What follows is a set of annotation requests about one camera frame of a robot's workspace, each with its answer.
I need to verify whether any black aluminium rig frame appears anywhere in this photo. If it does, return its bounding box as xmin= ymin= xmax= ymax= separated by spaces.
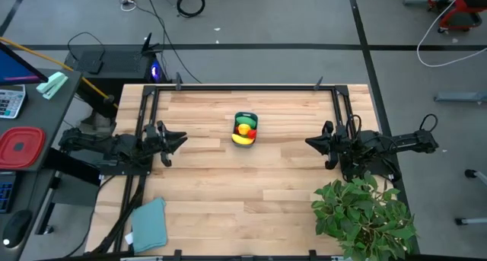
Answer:
xmin=91 ymin=84 xmax=404 ymax=261

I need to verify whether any white floor cable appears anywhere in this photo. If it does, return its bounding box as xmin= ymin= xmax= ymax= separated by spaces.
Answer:
xmin=416 ymin=0 xmax=487 ymax=68

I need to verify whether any green leafy plant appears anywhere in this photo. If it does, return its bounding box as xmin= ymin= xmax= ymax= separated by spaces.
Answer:
xmin=310 ymin=171 xmax=418 ymax=261

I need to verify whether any black floor cable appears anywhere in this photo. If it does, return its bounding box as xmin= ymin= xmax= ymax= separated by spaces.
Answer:
xmin=143 ymin=0 xmax=202 ymax=85

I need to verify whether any yellow toy banana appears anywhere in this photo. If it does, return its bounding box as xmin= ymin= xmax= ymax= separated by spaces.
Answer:
xmin=231 ymin=133 xmax=255 ymax=145

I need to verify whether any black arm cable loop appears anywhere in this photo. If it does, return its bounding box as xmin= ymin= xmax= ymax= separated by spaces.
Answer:
xmin=344 ymin=114 xmax=362 ymax=138

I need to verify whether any grey chair leg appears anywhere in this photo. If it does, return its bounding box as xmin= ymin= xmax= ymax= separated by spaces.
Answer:
xmin=454 ymin=215 xmax=487 ymax=227
xmin=433 ymin=91 xmax=487 ymax=104
xmin=463 ymin=168 xmax=487 ymax=186

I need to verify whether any yellow hanging cable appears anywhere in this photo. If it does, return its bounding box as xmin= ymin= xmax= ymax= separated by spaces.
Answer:
xmin=0 ymin=36 xmax=119 ymax=109

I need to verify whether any grey-blue plastic tub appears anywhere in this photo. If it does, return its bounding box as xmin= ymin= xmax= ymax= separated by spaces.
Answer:
xmin=231 ymin=111 xmax=259 ymax=148

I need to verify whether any teal cloth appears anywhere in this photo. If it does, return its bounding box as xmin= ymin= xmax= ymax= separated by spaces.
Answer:
xmin=131 ymin=197 xmax=168 ymax=253

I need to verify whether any black keyboard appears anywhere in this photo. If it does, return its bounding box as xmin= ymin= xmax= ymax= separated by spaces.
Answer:
xmin=0 ymin=172 xmax=16 ymax=215

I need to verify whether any grey calculator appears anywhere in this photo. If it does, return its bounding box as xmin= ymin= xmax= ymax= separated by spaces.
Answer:
xmin=0 ymin=84 xmax=27 ymax=119

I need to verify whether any green toy mango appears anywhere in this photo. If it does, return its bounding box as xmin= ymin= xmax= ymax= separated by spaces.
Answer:
xmin=234 ymin=115 xmax=258 ymax=128

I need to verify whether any black cable coil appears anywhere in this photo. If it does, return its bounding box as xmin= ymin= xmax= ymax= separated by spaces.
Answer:
xmin=177 ymin=0 xmax=206 ymax=18

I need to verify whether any red container lid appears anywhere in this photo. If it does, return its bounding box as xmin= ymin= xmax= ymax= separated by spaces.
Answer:
xmin=0 ymin=126 xmax=46 ymax=170

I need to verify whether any black antenna device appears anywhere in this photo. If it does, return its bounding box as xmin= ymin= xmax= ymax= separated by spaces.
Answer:
xmin=141 ymin=32 xmax=153 ymax=56

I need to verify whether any black computer mouse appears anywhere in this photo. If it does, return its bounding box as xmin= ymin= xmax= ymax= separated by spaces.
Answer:
xmin=2 ymin=209 xmax=33 ymax=249

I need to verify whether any red cart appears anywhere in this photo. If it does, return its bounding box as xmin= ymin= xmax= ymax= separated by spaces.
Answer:
xmin=428 ymin=0 xmax=487 ymax=33

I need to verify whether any small black box device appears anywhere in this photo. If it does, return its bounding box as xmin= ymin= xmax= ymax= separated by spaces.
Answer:
xmin=74 ymin=49 xmax=104 ymax=75

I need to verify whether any dark grey desk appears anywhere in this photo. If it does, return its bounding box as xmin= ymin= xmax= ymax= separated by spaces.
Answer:
xmin=0 ymin=68 xmax=83 ymax=261

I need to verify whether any desk monitor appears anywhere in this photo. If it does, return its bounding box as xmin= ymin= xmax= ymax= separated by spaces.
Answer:
xmin=0 ymin=42 xmax=49 ymax=86

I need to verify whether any mint green stapler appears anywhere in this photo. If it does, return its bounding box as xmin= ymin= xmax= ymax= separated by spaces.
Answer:
xmin=36 ymin=71 xmax=69 ymax=100

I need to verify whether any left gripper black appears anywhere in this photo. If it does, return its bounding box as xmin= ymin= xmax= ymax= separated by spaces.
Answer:
xmin=142 ymin=119 xmax=188 ymax=167

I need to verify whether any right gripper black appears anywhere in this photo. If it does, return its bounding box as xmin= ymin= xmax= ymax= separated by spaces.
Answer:
xmin=305 ymin=119 xmax=357 ymax=170

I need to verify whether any black computer tower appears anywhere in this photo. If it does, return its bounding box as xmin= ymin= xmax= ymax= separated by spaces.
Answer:
xmin=63 ymin=49 xmax=168 ymax=102

